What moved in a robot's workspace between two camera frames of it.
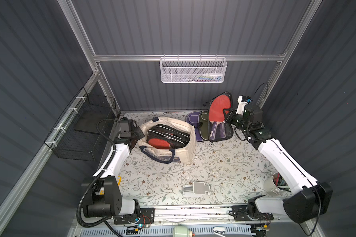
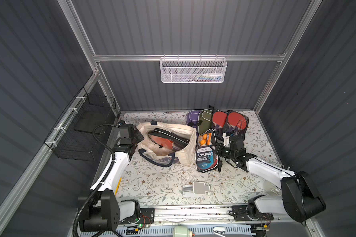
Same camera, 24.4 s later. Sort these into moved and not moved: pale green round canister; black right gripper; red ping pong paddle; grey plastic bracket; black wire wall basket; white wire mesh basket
Moved: black right gripper; red ping pong paddle
Not moved: black wire wall basket; pale green round canister; white wire mesh basket; grey plastic bracket
